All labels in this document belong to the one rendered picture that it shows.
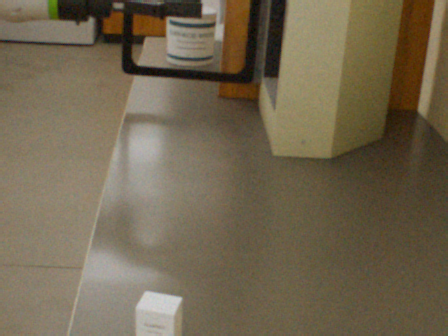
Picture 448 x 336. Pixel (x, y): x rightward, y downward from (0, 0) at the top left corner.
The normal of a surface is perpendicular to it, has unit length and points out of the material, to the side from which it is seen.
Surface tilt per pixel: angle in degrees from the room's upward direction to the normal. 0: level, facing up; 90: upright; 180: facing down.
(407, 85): 90
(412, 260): 0
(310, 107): 90
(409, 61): 90
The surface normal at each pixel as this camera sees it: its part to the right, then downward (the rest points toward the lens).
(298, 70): 0.14, 0.42
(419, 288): 0.11, -0.91
